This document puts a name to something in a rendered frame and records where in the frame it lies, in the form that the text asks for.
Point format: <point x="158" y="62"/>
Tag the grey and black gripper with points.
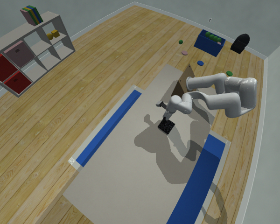
<point x="166" y="116"/>

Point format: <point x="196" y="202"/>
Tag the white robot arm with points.
<point x="235" y="95"/>

